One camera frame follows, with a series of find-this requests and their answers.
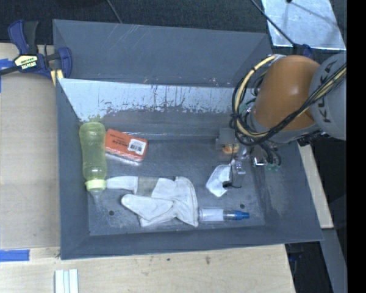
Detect yellow-green plastic baby bottle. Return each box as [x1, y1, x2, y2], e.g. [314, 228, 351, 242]
[79, 121, 109, 206]

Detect orange box with barcode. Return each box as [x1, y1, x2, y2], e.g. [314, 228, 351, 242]
[104, 128, 149, 164]

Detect small grey and orange block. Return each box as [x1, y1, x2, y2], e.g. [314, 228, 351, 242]
[215, 128, 240, 154]

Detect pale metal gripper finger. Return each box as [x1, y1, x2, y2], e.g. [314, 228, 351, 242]
[232, 160, 248, 189]

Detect white cloth glove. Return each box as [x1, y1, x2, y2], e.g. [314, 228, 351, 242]
[106, 175, 200, 228]

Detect grey metal bin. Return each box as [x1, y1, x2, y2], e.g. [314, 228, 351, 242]
[52, 19, 325, 261]

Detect clear tube with blue cap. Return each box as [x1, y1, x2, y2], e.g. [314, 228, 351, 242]
[198, 208, 251, 225]

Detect white crumpled plastic piece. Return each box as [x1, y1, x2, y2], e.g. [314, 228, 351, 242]
[205, 164, 233, 198]

